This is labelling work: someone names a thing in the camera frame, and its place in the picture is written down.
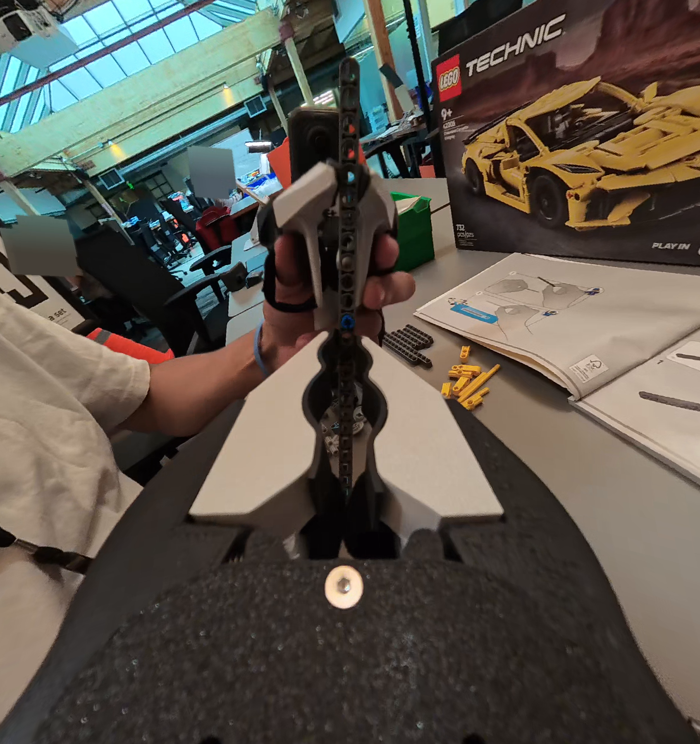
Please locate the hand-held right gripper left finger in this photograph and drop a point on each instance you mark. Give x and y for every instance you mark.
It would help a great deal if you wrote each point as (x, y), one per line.
(257, 459)

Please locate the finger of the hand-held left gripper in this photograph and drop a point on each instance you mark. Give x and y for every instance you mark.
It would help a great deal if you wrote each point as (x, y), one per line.
(379, 203)
(300, 200)

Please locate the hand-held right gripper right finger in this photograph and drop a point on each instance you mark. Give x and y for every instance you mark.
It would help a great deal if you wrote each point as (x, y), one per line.
(437, 459)

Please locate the long dark grey lego beam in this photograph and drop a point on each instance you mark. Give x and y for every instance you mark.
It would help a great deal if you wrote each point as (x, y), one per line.
(348, 174)

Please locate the person's left forearm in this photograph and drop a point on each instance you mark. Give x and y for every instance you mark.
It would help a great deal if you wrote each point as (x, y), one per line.
(198, 383)

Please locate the pile of yellow lego pieces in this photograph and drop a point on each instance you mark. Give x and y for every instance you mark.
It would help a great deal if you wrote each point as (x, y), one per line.
(472, 383)

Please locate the lego set box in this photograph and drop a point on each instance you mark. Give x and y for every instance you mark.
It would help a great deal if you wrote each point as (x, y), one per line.
(588, 163)

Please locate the person's left hand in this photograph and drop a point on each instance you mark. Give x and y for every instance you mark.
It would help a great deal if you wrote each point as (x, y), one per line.
(291, 340)

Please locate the orange fabric bag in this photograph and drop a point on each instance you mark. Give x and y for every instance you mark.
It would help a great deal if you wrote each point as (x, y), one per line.
(279, 165)

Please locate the green plastic bin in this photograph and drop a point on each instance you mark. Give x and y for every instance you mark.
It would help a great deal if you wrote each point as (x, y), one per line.
(413, 244)

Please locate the pile of black grey parts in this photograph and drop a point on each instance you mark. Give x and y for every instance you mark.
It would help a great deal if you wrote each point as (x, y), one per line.
(358, 421)

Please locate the blue wristband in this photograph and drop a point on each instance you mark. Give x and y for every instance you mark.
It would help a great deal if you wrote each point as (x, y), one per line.
(261, 349)

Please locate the stack of dark grey beams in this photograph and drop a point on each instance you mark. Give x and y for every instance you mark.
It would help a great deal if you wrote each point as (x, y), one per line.
(411, 343)

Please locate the black floor lamp pole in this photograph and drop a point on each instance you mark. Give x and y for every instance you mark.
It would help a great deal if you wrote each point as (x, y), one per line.
(419, 75)

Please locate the black office chair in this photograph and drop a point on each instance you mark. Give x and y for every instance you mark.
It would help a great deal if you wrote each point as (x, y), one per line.
(140, 279)

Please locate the open instruction booklet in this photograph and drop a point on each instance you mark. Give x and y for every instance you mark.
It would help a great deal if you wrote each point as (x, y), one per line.
(559, 325)

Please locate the black white marker sign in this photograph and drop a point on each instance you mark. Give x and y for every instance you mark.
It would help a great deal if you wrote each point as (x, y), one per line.
(13, 290)

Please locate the white ceiling projector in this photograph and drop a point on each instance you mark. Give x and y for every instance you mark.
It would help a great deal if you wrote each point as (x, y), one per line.
(30, 32)

